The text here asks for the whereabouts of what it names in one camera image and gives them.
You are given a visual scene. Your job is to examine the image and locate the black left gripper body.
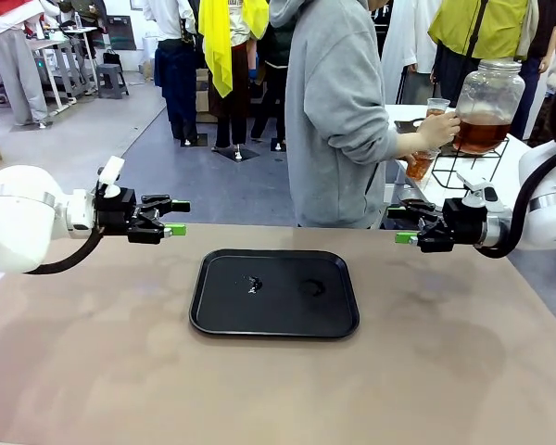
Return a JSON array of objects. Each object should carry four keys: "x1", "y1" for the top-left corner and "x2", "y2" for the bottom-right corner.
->
[{"x1": 94, "y1": 187, "x2": 138, "y2": 235}]

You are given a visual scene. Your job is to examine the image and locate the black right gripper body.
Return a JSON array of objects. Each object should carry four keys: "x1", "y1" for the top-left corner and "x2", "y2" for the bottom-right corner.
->
[{"x1": 442, "y1": 197, "x2": 488, "y2": 248}]

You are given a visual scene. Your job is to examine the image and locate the short clear plastic cup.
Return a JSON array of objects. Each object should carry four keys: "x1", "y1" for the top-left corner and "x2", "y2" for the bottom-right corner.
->
[{"x1": 405, "y1": 146, "x2": 442, "y2": 182}]

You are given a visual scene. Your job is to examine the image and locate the glass tea dispenser jar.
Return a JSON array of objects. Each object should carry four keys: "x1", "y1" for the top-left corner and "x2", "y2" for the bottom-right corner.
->
[{"x1": 451, "y1": 57, "x2": 525, "y2": 157}]

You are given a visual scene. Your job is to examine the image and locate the tall clear plastic cup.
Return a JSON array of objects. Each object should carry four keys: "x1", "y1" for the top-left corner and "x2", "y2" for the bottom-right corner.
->
[{"x1": 426, "y1": 97, "x2": 450, "y2": 120}]

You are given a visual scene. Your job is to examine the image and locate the person's right forearm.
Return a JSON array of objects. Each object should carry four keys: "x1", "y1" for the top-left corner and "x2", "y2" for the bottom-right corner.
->
[{"x1": 393, "y1": 129, "x2": 423, "y2": 161}]

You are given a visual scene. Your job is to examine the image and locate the person's right hand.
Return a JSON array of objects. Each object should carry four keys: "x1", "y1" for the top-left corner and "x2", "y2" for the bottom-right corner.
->
[{"x1": 416, "y1": 110, "x2": 462, "y2": 150}]

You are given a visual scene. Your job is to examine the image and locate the clear bucket brown liquid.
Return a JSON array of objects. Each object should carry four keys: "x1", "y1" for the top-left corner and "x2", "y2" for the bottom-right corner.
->
[{"x1": 396, "y1": 192, "x2": 439, "y2": 214}]

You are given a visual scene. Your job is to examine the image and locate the white side table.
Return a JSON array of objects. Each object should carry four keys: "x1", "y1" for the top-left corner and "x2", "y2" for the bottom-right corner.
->
[{"x1": 382, "y1": 104, "x2": 556, "y2": 219}]

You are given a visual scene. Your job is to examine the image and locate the person in grey hoodie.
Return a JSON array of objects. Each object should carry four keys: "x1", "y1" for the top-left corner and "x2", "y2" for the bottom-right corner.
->
[{"x1": 268, "y1": 0, "x2": 399, "y2": 231}]

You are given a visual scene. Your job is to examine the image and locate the grey plastic stool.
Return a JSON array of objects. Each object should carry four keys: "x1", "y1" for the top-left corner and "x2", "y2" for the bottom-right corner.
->
[{"x1": 95, "y1": 63, "x2": 131, "y2": 99}]

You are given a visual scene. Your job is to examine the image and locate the mannequin white shirt navy trousers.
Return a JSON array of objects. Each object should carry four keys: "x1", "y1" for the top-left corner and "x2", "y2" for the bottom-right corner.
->
[{"x1": 143, "y1": 0, "x2": 200, "y2": 146}]

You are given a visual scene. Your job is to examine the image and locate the black plastic serving tray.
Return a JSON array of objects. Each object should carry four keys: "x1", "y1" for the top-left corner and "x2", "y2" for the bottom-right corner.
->
[{"x1": 188, "y1": 248, "x2": 360, "y2": 339}]

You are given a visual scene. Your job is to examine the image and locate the mannequin with yellow scarf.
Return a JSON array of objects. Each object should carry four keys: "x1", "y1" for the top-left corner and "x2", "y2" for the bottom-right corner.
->
[{"x1": 197, "y1": 0, "x2": 270, "y2": 161}]

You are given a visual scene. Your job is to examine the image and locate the white standing desk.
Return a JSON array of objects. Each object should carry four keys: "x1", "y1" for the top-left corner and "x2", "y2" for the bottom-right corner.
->
[{"x1": 25, "y1": 25, "x2": 98, "y2": 112}]

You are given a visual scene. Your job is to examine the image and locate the mannequin long white garment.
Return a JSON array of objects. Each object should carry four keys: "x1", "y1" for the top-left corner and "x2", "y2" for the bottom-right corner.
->
[{"x1": 382, "y1": 0, "x2": 441, "y2": 106}]

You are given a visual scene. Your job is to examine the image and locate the black sign board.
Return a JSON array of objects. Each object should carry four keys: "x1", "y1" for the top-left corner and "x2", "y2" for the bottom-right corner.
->
[{"x1": 106, "y1": 14, "x2": 136, "y2": 51}]

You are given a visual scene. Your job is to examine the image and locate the mannequin red top grey trousers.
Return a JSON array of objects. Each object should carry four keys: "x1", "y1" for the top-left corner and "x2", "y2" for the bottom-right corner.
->
[{"x1": 0, "y1": 0, "x2": 50, "y2": 127}]

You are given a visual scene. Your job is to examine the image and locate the mannequin yellow-green jacket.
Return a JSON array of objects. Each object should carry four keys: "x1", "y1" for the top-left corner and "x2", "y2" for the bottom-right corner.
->
[{"x1": 428, "y1": 0, "x2": 543, "y2": 108}]

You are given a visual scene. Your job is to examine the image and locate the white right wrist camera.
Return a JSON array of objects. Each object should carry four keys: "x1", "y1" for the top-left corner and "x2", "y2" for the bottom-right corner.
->
[{"x1": 454, "y1": 172, "x2": 499, "y2": 209}]

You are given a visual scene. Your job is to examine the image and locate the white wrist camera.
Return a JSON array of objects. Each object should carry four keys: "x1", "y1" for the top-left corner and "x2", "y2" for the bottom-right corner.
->
[
  {"x1": 95, "y1": 156, "x2": 125, "y2": 198},
  {"x1": 454, "y1": 172, "x2": 499, "y2": 209}
]

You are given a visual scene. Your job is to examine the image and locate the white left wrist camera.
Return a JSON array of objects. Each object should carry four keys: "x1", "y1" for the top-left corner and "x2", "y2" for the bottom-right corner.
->
[{"x1": 95, "y1": 156, "x2": 125, "y2": 198}]

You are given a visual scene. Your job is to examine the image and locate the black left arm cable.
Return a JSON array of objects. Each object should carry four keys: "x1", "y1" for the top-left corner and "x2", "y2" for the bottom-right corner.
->
[{"x1": 25, "y1": 226, "x2": 106, "y2": 275}]

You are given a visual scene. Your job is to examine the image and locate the black wire dispenser stand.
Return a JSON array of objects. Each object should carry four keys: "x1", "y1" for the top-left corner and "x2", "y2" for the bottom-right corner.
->
[{"x1": 430, "y1": 136, "x2": 511, "y2": 189}]

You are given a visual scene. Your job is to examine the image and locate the dark tray with handles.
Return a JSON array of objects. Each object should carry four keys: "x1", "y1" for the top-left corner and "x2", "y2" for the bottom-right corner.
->
[{"x1": 393, "y1": 118, "x2": 430, "y2": 135}]

